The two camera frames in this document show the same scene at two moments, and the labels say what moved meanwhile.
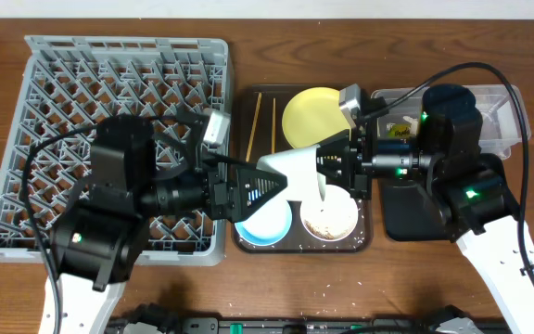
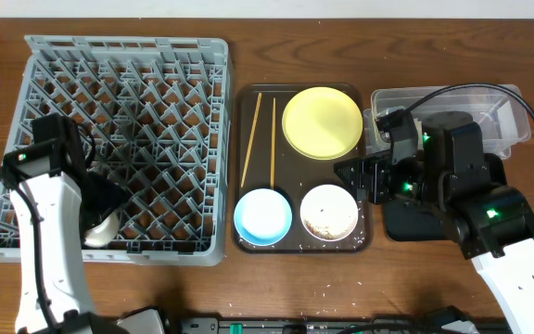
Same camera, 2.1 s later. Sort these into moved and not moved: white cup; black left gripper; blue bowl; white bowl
Moved: white cup; black left gripper
Not moved: blue bowl; white bowl
